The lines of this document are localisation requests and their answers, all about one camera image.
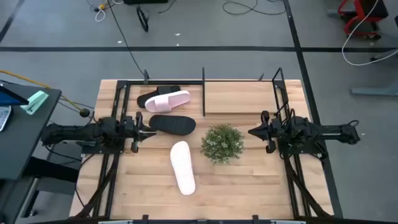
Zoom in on mint green stapler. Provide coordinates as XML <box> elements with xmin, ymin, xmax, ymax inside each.
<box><xmin>20</xmin><ymin>90</ymin><xmax>50</xmax><ymax>116</ymax></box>

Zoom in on dark grey box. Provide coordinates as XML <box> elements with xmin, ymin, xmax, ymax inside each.
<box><xmin>45</xmin><ymin>144</ymin><xmax>84</xmax><ymax>171</ymax></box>

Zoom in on coiled black floor cable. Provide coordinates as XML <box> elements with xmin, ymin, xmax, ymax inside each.
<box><xmin>222</xmin><ymin>0</ymin><xmax>287</xmax><ymax>16</ymax></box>

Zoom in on black side desk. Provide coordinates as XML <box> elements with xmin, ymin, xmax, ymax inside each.
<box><xmin>0</xmin><ymin>80</ymin><xmax>63</xmax><ymax>224</ymax></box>

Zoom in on black slide sandal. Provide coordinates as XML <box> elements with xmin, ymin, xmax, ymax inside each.
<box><xmin>148</xmin><ymin>114</ymin><xmax>197</xmax><ymax>136</ymax></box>
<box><xmin>136</xmin><ymin>85</ymin><xmax>182</xmax><ymax>109</ymax></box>

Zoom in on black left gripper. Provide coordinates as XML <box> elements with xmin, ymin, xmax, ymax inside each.
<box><xmin>123</xmin><ymin>111</ymin><xmax>157</xmax><ymax>154</ymax></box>

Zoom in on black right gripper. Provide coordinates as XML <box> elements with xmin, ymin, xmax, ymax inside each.
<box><xmin>248</xmin><ymin>110</ymin><xmax>282</xmax><ymax>154</ymax></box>

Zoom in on black monitor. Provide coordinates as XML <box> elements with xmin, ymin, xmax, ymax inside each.
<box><xmin>123</xmin><ymin>0</ymin><xmax>169</xmax><ymax>5</ymax></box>

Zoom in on black framed wooden shelf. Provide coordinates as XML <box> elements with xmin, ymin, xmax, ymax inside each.
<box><xmin>201</xmin><ymin>67</ymin><xmax>287</xmax><ymax>118</ymax></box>

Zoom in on white cable with yellow plug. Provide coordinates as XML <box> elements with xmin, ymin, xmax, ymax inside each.
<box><xmin>93</xmin><ymin>0</ymin><xmax>125</xmax><ymax>23</ymax></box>

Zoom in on black hanging cable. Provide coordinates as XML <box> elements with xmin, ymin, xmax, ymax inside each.
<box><xmin>106</xmin><ymin>0</ymin><xmax>147</xmax><ymax>77</ymax></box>

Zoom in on white keyboard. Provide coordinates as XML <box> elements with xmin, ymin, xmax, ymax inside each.
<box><xmin>0</xmin><ymin>105</ymin><xmax>12</xmax><ymax>133</ymax></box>

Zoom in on thick yellow cable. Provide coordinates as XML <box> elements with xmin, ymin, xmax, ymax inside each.
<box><xmin>0</xmin><ymin>69</ymin><xmax>83</xmax><ymax>113</ymax></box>

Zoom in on white floor cable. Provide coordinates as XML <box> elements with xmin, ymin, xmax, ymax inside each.
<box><xmin>341</xmin><ymin>0</ymin><xmax>398</xmax><ymax>67</ymax></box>

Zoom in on grey desk base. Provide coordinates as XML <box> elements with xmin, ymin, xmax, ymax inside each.
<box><xmin>349</xmin><ymin>46</ymin><xmax>398</xmax><ymax>96</ymax></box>

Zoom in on pink slide sandal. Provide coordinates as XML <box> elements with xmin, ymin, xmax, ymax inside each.
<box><xmin>169</xmin><ymin>141</ymin><xmax>197</xmax><ymax>196</ymax></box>
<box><xmin>144</xmin><ymin>90</ymin><xmax>191</xmax><ymax>113</ymax></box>

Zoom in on green plant in black pot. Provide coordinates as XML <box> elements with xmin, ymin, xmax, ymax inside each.
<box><xmin>200</xmin><ymin>123</ymin><xmax>246</xmax><ymax>165</ymax></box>

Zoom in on laptop with blue screen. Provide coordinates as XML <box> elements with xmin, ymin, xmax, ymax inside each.
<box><xmin>0</xmin><ymin>83</ymin><xmax>30</xmax><ymax>106</ymax></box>

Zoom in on black aluminium table frame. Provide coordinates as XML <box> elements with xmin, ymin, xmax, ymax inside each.
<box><xmin>70</xmin><ymin>79</ymin><xmax>335</xmax><ymax>224</ymax></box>

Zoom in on red framed chair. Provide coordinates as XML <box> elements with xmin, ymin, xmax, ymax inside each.
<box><xmin>337</xmin><ymin>0</ymin><xmax>389</xmax><ymax>40</ymax></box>

